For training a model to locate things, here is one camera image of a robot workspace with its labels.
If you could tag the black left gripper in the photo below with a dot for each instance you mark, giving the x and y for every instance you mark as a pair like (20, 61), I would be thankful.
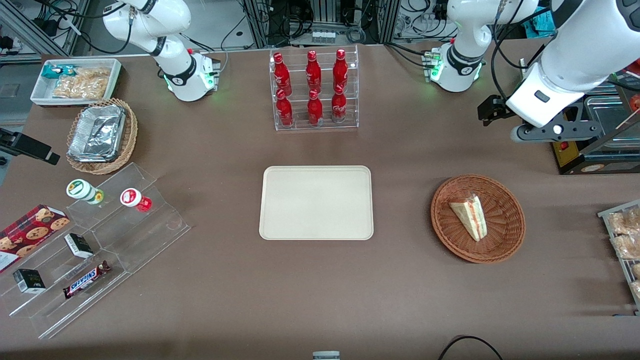
(496, 108)

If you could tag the triangle sandwich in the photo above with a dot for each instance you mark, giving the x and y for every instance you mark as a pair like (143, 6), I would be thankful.
(470, 217)

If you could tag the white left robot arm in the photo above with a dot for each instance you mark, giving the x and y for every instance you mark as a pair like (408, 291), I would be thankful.
(575, 50)

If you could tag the round brown wicker basket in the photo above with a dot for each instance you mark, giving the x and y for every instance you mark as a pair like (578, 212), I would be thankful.
(505, 225)

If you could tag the beige plastic tray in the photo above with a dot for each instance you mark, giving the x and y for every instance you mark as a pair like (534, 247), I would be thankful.
(316, 202)

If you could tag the oval tan wicker basket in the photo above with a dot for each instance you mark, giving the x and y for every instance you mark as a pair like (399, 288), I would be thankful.
(131, 135)

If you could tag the aluminium foil tray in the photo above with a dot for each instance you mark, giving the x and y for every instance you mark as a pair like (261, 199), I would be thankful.
(97, 132)

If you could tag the black food warmer cabinet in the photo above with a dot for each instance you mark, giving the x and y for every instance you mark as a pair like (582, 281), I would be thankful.
(570, 156)

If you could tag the steel food pan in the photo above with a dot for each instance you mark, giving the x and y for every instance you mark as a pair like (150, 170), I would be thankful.
(612, 117)
(605, 88)

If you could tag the red sausage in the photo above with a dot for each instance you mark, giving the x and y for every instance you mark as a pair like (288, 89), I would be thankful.
(635, 102)

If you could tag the fried bread piece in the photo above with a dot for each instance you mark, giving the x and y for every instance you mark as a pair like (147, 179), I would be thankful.
(636, 271)
(625, 221)
(636, 289)
(627, 246)

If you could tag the red cola bottle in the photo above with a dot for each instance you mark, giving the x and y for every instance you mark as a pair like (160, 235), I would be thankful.
(340, 70)
(339, 106)
(284, 111)
(313, 72)
(281, 75)
(315, 109)

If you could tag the white power strip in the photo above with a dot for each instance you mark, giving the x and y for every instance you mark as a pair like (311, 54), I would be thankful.
(323, 36)

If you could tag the clear acrylic bottle rack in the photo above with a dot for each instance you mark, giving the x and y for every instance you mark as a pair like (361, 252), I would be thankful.
(300, 125)

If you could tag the small grey device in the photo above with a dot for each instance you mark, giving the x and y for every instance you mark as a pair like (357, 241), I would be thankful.
(326, 356)

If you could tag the clear acrylic step stand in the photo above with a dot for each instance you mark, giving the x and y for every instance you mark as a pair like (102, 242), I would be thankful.
(50, 310)
(150, 235)

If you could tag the red-lidded drink cup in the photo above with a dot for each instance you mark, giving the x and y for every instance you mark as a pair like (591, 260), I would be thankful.
(132, 198)

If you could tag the clear bag of crackers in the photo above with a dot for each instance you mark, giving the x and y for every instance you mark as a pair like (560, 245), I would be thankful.
(82, 86)

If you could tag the green-lidded drink cup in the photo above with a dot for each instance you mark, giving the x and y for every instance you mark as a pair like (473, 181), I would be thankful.
(80, 190)

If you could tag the small black box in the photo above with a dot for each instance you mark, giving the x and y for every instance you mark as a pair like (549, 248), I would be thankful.
(29, 281)
(78, 245)

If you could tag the Snickers chocolate bar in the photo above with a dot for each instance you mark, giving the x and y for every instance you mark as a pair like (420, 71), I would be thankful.
(85, 280)

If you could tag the teal snack packet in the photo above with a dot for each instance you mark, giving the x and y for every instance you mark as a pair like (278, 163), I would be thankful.
(52, 71)

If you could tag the white plastic bin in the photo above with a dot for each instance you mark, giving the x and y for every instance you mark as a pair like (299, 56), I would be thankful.
(37, 95)

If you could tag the red cookie box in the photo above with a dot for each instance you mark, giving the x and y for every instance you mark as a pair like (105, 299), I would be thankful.
(30, 232)

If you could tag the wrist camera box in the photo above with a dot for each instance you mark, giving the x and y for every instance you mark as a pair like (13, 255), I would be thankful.
(492, 110)

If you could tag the black clamp mount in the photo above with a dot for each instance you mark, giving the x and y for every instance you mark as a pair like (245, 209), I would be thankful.
(30, 145)

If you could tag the aluminium frame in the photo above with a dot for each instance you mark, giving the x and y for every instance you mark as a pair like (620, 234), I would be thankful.
(35, 35)

